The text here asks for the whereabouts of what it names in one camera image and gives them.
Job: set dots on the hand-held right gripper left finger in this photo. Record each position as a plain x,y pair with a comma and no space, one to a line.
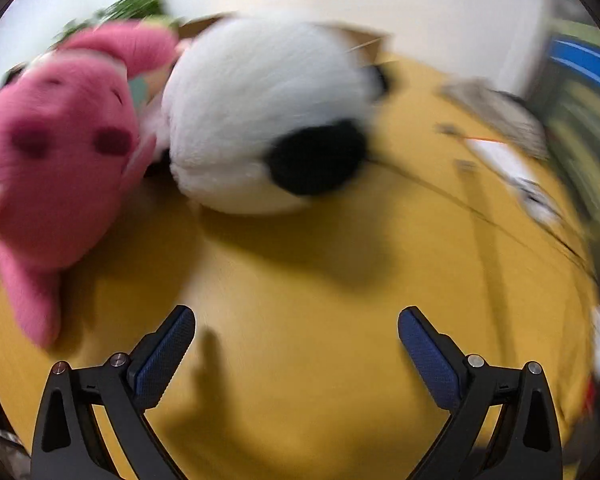
157,360

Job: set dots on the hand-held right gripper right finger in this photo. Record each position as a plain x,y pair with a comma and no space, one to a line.
432,360

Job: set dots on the pink plush toy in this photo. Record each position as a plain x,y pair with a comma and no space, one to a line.
60,185

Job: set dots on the white panda plush toy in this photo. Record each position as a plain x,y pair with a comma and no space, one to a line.
260,110

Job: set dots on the cardboard box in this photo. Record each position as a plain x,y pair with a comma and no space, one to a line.
365,40

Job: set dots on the white packet with orange edge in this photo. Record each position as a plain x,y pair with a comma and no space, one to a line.
500,160

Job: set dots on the grey cloth bag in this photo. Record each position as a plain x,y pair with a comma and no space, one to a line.
505,110

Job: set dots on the blue sign band on glass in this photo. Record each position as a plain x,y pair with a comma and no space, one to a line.
585,62

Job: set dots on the potted green plant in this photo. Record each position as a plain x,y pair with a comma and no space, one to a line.
140,5

